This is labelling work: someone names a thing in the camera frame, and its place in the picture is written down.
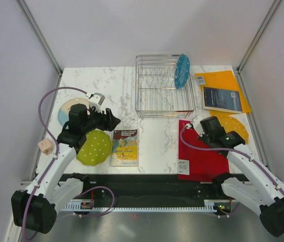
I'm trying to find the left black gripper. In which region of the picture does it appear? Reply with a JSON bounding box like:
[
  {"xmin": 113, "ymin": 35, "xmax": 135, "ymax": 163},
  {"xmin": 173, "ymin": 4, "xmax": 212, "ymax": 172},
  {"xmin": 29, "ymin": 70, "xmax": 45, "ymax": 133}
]
[{"xmin": 82, "ymin": 105, "xmax": 120, "ymax": 134}]

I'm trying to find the paperback book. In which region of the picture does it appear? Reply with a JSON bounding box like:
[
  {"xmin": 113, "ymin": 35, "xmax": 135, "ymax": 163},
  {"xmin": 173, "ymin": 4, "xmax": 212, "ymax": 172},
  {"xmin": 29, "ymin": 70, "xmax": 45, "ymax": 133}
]
[{"xmin": 111, "ymin": 129, "xmax": 139, "ymax": 167}]

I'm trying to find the green polka dot plate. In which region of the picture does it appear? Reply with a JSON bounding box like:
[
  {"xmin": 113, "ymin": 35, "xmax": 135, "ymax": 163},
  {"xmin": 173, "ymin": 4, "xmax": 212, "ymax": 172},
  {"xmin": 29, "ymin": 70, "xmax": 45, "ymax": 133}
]
[{"xmin": 76, "ymin": 130, "xmax": 112, "ymax": 166}]

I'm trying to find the wire dish rack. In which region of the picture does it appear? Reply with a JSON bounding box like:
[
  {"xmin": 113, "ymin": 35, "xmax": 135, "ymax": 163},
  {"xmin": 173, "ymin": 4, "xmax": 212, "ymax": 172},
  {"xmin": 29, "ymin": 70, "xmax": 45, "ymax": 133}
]
[{"xmin": 134, "ymin": 54, "xmax": 195, "ymax": 117}]

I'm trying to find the blue polka dot plate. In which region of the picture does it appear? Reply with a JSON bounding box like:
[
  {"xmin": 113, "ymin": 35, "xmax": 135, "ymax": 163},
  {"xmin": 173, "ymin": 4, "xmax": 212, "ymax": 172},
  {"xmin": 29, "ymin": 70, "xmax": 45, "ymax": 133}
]
[{"xmin": 174, "ymin": 54, "xmax": 190, "ymax": 89}]

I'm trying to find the yellow polka dot plate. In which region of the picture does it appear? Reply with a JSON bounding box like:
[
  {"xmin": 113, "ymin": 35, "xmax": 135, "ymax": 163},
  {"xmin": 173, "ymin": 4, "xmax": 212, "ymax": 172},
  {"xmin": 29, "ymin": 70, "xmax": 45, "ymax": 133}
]
[{"xmin": 215, "ymin": 112, "xmax": 249, "ymax": 144}]

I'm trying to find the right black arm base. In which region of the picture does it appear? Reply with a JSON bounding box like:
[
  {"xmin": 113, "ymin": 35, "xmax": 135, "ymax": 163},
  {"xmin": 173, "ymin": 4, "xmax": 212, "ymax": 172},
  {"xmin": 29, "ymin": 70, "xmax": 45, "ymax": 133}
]
[{"xmin": 194, "ymin": 182, "xmax": 230, "ymax": 200}]

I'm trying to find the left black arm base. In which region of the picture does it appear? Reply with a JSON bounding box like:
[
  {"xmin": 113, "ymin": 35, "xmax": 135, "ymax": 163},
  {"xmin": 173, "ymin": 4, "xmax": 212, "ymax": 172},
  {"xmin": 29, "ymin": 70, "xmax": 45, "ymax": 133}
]
[{"xmin": 61, "ymin": 177, "xmax": 111, "ymax": 202}]

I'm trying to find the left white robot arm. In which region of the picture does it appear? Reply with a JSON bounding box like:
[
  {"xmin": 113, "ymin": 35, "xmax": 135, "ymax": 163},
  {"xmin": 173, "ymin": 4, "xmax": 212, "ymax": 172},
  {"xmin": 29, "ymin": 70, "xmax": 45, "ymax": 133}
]
[{"xmin": 11, "ymin": 104, "xmax": 121, "ymax": 234}]

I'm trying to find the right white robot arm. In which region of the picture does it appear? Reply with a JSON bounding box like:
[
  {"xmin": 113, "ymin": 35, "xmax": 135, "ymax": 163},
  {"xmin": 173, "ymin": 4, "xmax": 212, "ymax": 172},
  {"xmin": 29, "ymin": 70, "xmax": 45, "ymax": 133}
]
[{"xmin": 192, "ymin": 116, "xmax": 284, "ymax": 237}]

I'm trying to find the cream and blue plate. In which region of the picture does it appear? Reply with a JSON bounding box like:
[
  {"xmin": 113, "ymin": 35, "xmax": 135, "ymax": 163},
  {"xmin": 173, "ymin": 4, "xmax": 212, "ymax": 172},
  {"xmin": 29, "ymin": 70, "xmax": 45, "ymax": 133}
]
[{"xmin": 57, "ymin": 98, "xmax": 89, "ymax": 126}]

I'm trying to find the pink cube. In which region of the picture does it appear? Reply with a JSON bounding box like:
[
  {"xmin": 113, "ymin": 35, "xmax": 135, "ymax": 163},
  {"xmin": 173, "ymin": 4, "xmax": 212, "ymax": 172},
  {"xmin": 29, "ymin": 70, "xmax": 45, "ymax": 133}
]
[{"xmin": 38, "ymin": 138, "xmax": 54, "ymax": 155}]

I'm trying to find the red folder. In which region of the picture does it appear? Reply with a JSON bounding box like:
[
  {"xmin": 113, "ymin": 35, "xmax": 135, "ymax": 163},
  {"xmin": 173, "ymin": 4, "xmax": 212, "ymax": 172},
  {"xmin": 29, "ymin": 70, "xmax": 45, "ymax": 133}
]
[{"xmin": 177, "ymin": 119, "xmax": 231, "ymax": 182}]

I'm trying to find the dark blue book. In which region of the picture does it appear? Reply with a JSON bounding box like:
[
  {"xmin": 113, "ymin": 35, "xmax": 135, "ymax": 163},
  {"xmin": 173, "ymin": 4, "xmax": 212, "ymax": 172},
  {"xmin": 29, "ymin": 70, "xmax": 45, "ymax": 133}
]
[{"xmin": 202, "ymin": 87, "xmax": 243, "ymax": 113}]

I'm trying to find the orange folder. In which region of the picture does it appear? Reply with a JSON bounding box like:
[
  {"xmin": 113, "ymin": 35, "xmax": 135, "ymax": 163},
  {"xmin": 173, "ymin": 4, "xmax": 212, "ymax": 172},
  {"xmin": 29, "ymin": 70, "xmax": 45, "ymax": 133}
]
[{"xmin": 195, "ymin": 71, "xmax": 252, "ymax": 113}]

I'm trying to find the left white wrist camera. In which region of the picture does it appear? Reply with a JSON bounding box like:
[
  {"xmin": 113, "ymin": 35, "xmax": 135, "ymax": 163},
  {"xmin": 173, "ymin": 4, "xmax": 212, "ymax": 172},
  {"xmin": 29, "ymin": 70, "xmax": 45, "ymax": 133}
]
[{"xmin": 86, "ymin": 93, "xmax": 105, "ymax": 113}]

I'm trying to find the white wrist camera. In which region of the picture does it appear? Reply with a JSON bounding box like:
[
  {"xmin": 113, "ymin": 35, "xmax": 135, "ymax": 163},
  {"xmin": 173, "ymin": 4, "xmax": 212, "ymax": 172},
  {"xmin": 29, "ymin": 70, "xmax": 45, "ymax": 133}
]
[
  {"xmin": 185, "ymin": 116, "xmax": 204, "ymax": 136},
  {"xmin": 86, "ymin": 93, "xmax": 105, "ymax": 113}
]

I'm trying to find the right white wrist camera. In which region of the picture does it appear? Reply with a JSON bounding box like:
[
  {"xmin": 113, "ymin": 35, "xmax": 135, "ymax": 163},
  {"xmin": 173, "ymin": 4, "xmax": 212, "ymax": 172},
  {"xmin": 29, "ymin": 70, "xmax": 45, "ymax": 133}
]
[{"xmin": 185, "ymin": 116, "xmax": 204, "ymax": 136}]

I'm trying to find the white cable duct right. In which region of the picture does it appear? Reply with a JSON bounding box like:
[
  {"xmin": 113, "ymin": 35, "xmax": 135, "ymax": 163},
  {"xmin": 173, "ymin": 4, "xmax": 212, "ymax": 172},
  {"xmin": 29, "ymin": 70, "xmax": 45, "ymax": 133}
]
[{"xmin": 204, "ymin": 200, "xmax": 232, "ymax": 213}]

